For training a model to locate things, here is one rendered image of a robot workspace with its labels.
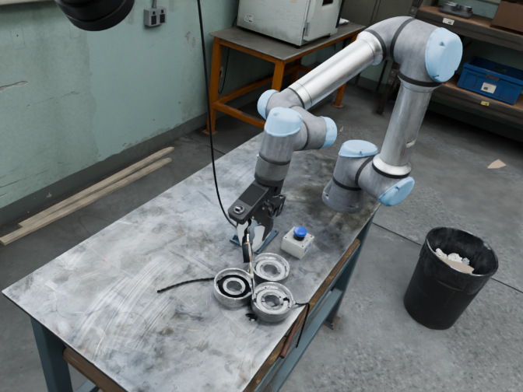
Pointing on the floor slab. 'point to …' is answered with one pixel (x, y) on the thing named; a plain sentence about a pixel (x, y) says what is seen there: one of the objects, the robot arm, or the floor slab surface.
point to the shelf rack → (481, 29)
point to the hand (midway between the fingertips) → (247, 246)
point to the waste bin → (447, 277)
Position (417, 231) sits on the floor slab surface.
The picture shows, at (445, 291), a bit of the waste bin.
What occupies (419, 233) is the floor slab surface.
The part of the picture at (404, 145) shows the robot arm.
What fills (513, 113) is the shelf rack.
